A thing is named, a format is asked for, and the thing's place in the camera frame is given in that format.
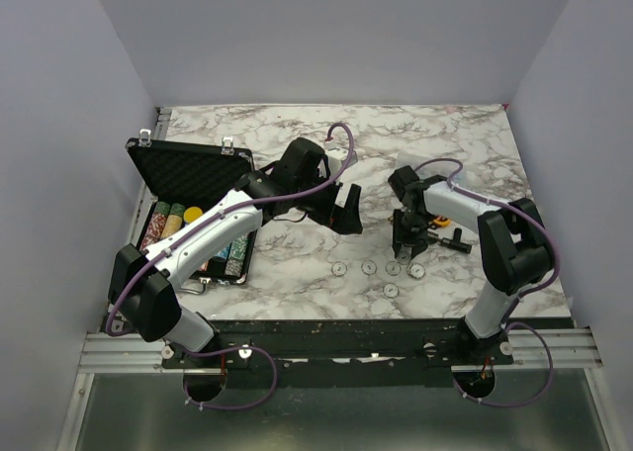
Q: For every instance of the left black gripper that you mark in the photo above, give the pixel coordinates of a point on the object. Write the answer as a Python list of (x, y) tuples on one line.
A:
[(345, 220)]

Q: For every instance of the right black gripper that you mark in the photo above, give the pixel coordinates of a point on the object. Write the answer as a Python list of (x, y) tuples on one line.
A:
[(417, 242)]

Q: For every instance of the white poker chip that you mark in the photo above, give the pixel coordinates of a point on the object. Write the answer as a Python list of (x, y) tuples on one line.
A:
[(404, 257), (339, 269), (369, 267), (415, 270), (393, 268), (391, 290)]

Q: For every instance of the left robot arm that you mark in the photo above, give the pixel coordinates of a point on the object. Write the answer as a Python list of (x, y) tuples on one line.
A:
[(145, 282)]

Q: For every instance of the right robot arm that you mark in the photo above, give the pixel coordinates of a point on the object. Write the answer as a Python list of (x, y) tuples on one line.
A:
[(518, 255)]

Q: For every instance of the yellow tape measure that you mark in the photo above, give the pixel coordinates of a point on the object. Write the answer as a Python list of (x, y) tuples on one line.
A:
[(440, 222)]

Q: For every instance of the clear plastic screw organizer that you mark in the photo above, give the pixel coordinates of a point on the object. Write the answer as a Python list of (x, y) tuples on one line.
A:
[(432, 167)]

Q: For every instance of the yellow dealer button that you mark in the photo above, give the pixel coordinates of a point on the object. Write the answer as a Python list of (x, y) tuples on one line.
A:
[(191, 214)]

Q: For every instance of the black poker chip case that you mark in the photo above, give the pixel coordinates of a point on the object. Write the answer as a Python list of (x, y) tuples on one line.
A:
[(183, 181)]

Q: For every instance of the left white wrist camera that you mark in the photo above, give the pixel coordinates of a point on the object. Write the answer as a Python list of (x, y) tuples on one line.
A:
[(335, 156)]

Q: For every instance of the black mounting rail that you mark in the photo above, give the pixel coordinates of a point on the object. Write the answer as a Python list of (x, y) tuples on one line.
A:
[(320, 353)]

